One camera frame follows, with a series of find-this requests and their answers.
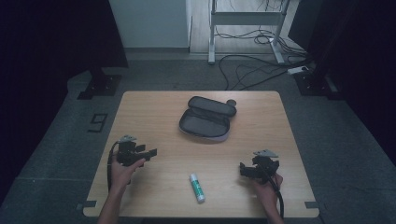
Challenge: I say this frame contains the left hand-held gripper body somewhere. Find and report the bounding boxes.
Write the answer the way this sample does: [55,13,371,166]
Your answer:
[116,134,148,168]

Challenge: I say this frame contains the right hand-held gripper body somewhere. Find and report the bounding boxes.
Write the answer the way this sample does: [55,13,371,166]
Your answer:
[251,148,280,185]

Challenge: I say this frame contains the white green glue stick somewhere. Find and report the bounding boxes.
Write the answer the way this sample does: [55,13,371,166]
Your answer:
[189,173,206,204]

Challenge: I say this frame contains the dark grey pencil case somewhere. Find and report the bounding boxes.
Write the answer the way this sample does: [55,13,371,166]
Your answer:
[178,95,238,144]

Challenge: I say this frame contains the person's right hand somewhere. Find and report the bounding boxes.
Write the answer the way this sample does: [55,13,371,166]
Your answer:
[251,173,284,203]

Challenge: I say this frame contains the person's left hand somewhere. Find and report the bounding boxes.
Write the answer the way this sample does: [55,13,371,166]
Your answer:
[110,152,147,191]

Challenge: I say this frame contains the black stand base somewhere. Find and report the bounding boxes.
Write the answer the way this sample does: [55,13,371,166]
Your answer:
[293,68,345,101]
[77,66,122,101]

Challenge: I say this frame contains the white power strip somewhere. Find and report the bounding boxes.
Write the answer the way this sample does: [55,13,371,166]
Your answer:
[287,65,310,76]

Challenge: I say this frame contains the dark curtain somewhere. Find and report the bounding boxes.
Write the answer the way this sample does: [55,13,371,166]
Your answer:
[287,0,396,166]
[0,0,130,207]

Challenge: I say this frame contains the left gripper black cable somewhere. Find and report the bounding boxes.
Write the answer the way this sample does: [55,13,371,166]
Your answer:
[106,141,121,192]

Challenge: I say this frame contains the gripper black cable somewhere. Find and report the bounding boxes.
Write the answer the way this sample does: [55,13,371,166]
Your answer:
[106,141,121,192]
[266,173,286,219]

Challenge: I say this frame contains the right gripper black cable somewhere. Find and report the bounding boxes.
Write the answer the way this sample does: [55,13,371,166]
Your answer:
[266,173,286,219]

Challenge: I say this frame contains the long black floor cable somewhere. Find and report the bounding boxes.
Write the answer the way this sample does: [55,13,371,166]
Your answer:
[218,53,311,91]

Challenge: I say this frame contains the tangled black floor cables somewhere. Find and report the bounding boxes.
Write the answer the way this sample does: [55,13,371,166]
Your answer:
[214,25,309,58]

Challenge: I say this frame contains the white metal desk frame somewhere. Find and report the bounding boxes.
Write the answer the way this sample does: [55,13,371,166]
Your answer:
[207,0,292,65]

